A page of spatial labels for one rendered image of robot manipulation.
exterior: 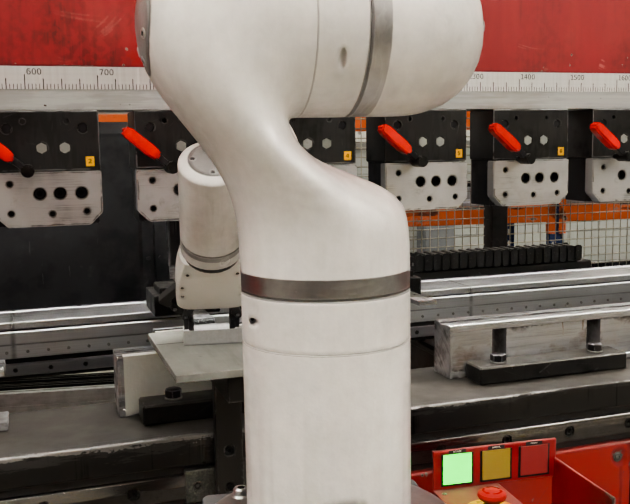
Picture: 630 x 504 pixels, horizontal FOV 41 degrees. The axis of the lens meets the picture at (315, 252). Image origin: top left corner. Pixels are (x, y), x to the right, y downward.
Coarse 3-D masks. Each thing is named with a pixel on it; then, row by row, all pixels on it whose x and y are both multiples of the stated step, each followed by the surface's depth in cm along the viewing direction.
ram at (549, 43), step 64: (0, 0) 117; (64, 0) 119; (128, 0) 122; (512, 0) 142; (576, 0) 146; (0, 64) 118; (64, 64) 120; (128, 64) 123; (512, 64) 143; (576, 64) 147
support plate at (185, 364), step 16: (160, 336) 128; (176, 336) 128; (160, 352) 119; (176, 352) 118; (192, 352) 118; (208, 352) 118; (224, 352) 118; (240, 352) 118; (176, 368) 110; (192, 368) 110; (208, 368) 109; (224, 368) 109; (240, 368) 109
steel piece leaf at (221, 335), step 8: (224, 328) 132; (240, 328) 123; (184, 336) 122; (192, 336) 122; (200, 336) 122; (208, 336) 122; (216, 336) 123; (224, 336) 123; (232, 336) 123; (240, 336) 123; (184, 344) 122; (192, 344) 122; (200, 344) 122; (208, 344) 123
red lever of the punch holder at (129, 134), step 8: (128, 128) 120; (128, 136) 120; (136, 136) 121; (136, 144) 121; (144, 144) 121; (152, 144) 122; (144, 152) 122; (152, 152) 122; (160, 152) 122; (160, 160) 123; (168, 168) 122; (176, 168) 123
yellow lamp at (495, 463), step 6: (492, 450) 125; (498, 450) 125; (504, 450) 125; (486, 456) 125; (492, 456) 125; (498, 456) 125; (504, 456) 126; (486, 462) 125; (492, 462) 125; (498, 462) 125; (504, 462) 126; (486, 468) 125; (492, 468) 125; (498, 468) 126; (504, 468) 126; (486, 474) 125; (492, 474) 125; (498, 474) 126; (504, 474) 126
